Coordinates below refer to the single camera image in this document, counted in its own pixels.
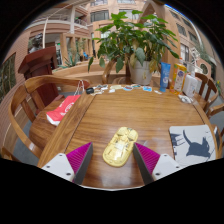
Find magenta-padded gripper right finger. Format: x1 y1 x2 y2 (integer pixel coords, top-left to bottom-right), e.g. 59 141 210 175
132 142 184 186

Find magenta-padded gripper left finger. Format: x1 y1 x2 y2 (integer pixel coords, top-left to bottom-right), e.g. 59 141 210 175
41 141 94 185

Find yellow computer mouse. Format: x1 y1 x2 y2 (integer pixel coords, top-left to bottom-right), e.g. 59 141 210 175
102 126 139 168

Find white cat-print mouse pad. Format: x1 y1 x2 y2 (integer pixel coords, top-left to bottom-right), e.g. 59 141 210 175
168 124 217 167

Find red paper bag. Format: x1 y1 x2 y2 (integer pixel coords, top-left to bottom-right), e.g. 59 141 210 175
45 79 86 127

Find crumpled white wrapper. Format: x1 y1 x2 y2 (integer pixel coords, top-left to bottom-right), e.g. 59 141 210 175
178 94 194 104

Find white pump bottle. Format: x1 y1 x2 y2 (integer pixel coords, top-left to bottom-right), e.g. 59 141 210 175
182 64 199 98

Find white packet pile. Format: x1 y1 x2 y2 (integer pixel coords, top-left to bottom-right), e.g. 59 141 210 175
90 84 109 97

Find yellow liquid soap bottle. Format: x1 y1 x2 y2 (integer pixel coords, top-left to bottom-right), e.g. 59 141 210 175
169 59 188 94

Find blue squeeze tube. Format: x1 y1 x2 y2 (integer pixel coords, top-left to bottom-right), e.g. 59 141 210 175
159 62 172 93

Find long wooden planter with plants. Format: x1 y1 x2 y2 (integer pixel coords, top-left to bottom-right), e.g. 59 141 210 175
53 53 111 84

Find dark red wooden lectern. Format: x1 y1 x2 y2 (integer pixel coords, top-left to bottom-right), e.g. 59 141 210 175
18 45 66 111

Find white abstract sculpture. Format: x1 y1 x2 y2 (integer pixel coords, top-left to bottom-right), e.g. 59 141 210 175
191 48 202 68

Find dark bust statue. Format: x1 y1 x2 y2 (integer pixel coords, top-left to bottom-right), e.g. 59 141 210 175
29 33 44 54

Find green plant in white pot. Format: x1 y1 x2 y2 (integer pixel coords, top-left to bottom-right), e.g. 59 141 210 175
87 9 181 86

